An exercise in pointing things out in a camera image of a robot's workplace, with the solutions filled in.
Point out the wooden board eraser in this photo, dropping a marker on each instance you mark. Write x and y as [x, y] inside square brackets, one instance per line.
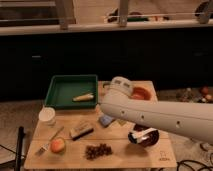
[81, 130]

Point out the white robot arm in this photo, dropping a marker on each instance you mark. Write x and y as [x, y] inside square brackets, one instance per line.
[192, 120]

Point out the corn cob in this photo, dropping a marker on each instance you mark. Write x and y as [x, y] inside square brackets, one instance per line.
[85, 97]

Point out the blue sponge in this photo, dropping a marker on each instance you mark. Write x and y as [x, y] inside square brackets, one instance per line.
[106, 120]

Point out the orange bowl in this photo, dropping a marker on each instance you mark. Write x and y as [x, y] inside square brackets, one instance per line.
[140, 93]

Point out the green plastic tray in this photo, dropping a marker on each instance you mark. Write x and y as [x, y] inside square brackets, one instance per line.
[64, 88]

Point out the white plastic cup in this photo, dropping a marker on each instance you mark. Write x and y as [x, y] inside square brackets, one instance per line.
[47, 116]

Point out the bunch of dark grapes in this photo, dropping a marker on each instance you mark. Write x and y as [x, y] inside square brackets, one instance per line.
[93, 152]

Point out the dark bowl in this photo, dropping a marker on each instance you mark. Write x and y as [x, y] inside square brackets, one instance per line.
[149, 139]

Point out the orange peach fruit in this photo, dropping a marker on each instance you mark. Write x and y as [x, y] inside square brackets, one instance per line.
[57, 145]

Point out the spice bottles cluster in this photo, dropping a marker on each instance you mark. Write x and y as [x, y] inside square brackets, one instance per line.
[195, 95]

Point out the metal fork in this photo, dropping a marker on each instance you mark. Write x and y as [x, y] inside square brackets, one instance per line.
[45, 146]

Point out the black pole stand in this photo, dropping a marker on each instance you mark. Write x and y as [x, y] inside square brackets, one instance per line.
[19, 144]

